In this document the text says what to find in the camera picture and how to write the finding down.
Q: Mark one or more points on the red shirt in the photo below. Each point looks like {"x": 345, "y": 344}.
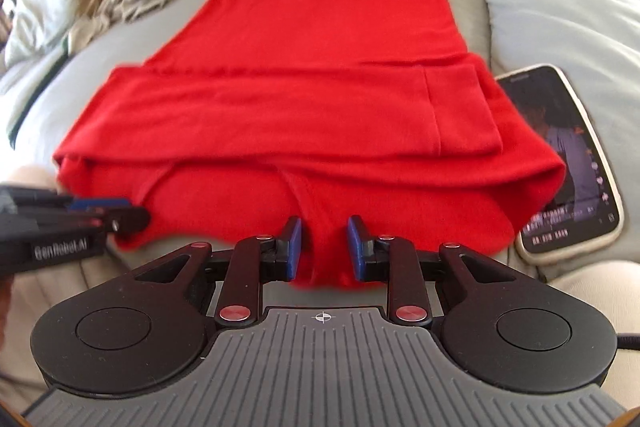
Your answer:
{"x": 310, "y": 107}

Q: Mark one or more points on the smartphone with clear case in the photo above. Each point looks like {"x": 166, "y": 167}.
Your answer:
{"x": 560, "y": 157}

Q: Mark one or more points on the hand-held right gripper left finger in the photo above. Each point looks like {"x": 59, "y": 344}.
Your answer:
{"x": 295, "y": 248}

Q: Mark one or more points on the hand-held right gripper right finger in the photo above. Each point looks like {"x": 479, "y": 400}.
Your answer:
{"x": 356, "y": 248}

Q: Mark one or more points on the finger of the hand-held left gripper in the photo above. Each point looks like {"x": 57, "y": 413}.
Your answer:
{"x": 100, "y": 204}
{"x": 125, "y": 221}

